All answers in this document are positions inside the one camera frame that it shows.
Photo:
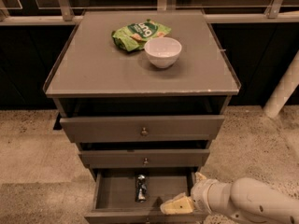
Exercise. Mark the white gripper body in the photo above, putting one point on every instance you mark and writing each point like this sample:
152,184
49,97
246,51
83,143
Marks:
200,194

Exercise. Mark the silver blue redbull can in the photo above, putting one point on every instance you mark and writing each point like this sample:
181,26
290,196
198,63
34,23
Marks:
141,189

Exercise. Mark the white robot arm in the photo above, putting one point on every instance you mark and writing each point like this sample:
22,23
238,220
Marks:
245,201

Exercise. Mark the grey bottom drawer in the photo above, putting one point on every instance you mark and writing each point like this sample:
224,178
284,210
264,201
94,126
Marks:
114,199

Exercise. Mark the grey drawer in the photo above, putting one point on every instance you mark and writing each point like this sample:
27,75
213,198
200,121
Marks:
149,158
114,199
141,128

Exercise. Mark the grey middle drawer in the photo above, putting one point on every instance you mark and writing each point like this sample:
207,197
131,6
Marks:
149,158

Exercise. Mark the grey drawer cabinet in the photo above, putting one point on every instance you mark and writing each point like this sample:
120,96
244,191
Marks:
93,78

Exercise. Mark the grey top drawer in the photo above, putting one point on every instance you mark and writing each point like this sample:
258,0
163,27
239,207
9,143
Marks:
141,128

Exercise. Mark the white ceramic bowl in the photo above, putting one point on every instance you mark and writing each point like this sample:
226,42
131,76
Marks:
162,52

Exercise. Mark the green chip bag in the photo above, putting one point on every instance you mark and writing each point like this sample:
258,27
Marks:
134,36

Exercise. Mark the white diagonal post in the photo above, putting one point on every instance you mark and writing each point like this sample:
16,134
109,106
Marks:
284,89

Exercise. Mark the metal railing frame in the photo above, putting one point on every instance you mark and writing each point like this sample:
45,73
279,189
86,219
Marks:
49,12

